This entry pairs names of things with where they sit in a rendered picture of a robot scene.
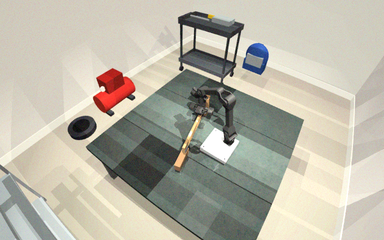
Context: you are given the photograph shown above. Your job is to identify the brown wooden rail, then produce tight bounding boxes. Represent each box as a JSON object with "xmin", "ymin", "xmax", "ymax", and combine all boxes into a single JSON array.
[{"xmin": 182, "ymin": 115, "xmax": 202, "ymax": 154}]

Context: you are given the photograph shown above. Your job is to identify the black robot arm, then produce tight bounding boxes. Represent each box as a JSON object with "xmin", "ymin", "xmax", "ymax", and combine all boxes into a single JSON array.
[{"xmin": 190, "ymin": 85, "xmax": 238, "ymax": 147}]

